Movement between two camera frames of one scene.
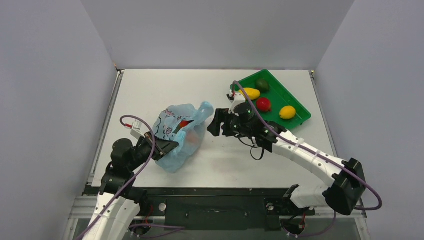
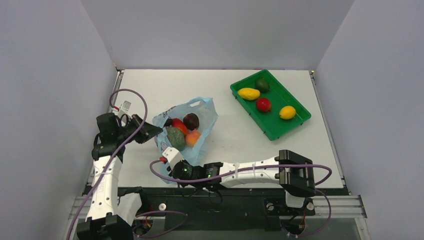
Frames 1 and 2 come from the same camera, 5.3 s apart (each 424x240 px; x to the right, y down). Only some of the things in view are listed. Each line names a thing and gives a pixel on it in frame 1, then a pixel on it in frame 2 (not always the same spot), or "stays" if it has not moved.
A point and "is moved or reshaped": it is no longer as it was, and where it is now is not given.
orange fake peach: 192,138 stays
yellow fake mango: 251,93 stays
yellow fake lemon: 287,112 stays
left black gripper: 163,147 to 149,131
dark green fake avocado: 262,85 stays
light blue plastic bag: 189,139 is moved or reshaped
